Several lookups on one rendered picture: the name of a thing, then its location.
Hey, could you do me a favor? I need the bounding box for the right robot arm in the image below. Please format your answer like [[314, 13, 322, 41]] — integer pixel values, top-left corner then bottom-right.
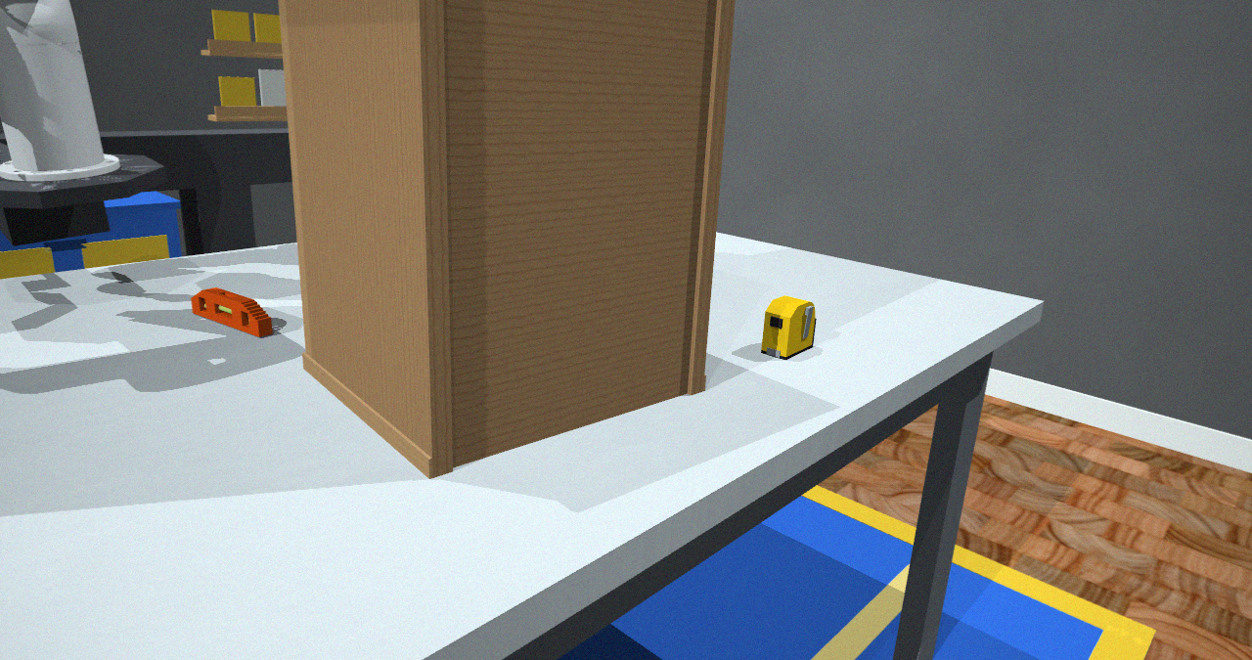
[[0, 0, 120, 182]]

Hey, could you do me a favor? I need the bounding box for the yellow tape measure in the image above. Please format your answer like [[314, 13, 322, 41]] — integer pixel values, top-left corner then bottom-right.
[[761, 296, 818, 359]]

